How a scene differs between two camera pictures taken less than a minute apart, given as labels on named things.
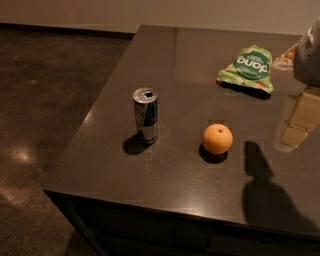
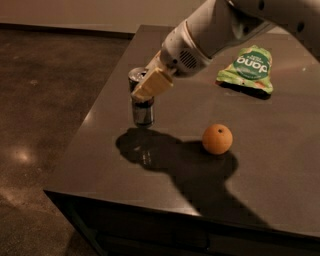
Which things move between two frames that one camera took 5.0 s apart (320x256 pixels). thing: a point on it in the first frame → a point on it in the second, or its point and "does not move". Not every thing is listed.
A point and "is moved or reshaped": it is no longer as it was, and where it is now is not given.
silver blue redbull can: [146, 110] is moved or reshaped
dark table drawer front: [116, 228] does not move
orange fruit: [217, 138] does not move
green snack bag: [252, 67] does not move
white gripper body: [308, 58] → [179, 52]
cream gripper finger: [301, 115] → [155, 82]
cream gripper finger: [285, 62] → [155, 63]
